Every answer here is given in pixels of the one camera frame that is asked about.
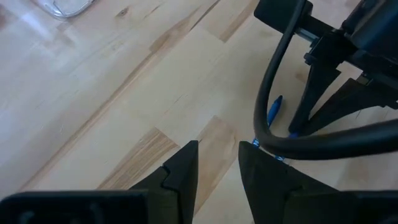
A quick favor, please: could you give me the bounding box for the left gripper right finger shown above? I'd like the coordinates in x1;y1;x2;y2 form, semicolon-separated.
238;141;338;224

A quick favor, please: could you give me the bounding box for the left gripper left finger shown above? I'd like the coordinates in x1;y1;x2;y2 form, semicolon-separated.
129;140;199;224

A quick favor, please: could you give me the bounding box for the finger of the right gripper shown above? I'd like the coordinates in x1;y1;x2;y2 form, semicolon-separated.
306;77;398;136
287;66;341;135

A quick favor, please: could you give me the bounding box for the blue crayon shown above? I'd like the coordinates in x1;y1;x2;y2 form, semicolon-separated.
252;95;284;149

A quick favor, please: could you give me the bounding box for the clear plastic bin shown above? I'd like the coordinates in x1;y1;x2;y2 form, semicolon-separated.
37;0;96;19

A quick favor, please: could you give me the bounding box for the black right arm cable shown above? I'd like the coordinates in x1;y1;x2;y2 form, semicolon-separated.
253;0;398;161

